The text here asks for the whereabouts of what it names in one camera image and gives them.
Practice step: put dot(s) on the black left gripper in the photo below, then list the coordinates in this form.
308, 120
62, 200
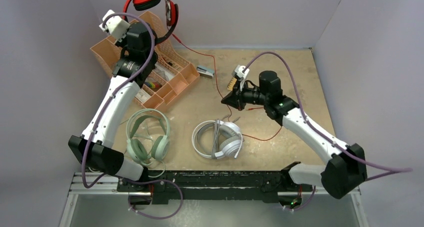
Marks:
125, 49

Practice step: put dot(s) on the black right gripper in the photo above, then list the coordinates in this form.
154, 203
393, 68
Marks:
236, 98

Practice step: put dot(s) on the white over-ear headphones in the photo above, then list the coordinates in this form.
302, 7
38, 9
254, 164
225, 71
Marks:
227, 139

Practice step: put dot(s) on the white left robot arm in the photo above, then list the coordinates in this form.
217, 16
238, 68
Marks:
94, 146

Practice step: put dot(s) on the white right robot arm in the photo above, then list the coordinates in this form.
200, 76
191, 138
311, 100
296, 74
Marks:
343, 167

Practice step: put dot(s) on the mint green headphones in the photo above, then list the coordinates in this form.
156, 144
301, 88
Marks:
144, 138

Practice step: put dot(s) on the yellow spiral notebook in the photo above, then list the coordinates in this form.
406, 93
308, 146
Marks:
232, 83

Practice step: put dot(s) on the clear plastic ruler pouch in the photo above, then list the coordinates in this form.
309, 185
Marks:
164, 73

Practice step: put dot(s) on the light blue stapler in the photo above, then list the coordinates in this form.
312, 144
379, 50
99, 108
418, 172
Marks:
205, 71

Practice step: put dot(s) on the colourful marker set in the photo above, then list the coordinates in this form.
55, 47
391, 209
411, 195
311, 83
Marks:
154, 85

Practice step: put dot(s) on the peach plastic file organizer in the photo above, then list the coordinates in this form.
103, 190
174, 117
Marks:
107, 53

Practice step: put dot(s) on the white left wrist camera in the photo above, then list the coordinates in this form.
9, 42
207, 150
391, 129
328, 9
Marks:
116, 27

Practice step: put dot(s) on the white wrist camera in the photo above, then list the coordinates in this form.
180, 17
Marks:
116, 27
241, 72

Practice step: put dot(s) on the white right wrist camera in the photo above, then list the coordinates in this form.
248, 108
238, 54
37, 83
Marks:
241, 72

